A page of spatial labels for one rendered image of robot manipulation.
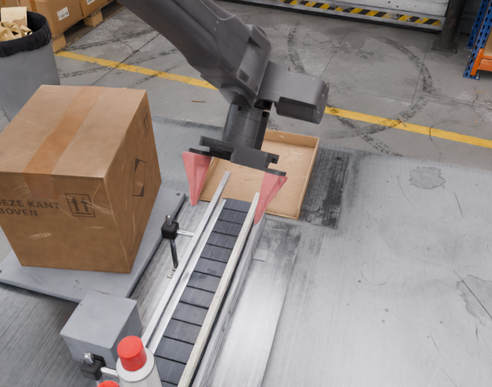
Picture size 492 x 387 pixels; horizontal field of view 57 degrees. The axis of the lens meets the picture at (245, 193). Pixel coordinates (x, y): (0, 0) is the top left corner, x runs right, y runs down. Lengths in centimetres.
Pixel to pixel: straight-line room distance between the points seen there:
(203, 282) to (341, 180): 51
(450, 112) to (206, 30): 290
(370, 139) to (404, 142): 20
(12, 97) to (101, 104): 196
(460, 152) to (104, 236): 238
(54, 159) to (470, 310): 86
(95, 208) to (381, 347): 59
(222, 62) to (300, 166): 79
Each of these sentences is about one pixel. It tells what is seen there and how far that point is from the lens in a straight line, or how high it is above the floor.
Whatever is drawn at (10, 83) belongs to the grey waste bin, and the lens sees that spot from 291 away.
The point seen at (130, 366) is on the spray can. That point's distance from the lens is 65.
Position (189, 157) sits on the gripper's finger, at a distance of 63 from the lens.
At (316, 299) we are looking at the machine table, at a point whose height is 83.
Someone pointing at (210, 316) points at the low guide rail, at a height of 92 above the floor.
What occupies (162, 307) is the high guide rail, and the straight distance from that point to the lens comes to 81.
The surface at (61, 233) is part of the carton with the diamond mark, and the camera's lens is 97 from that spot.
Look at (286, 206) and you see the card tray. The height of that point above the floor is 83.
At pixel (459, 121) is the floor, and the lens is 325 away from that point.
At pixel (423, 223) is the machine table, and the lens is 119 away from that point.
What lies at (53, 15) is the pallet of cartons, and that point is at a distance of 401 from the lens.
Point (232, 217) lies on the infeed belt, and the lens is 105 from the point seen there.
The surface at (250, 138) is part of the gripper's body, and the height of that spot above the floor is 127.
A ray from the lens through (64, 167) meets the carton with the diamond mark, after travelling 86.
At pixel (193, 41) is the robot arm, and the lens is 50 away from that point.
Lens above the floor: 163
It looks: 42 degrees down
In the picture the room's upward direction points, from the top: straight up
